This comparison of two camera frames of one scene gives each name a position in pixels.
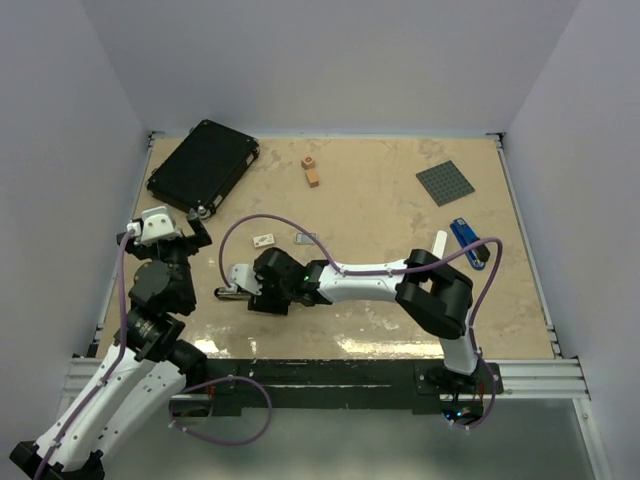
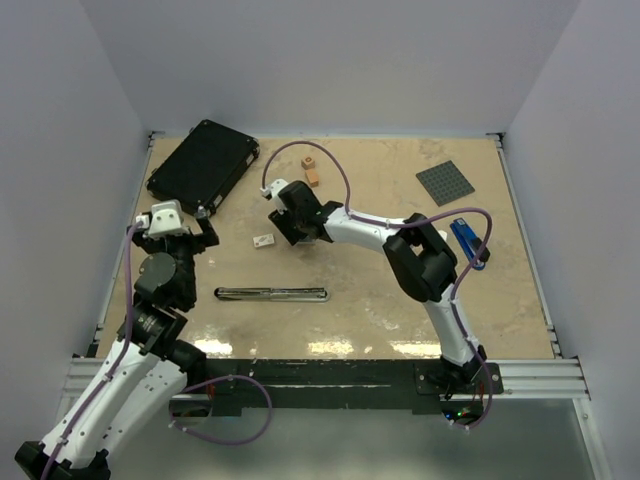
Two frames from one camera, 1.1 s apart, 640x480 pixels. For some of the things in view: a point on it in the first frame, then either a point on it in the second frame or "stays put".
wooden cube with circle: (308, 162) stays put
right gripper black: (267, 302) -> (282, 221)
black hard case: (205, 167) stays put
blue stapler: (466, 237) stays put
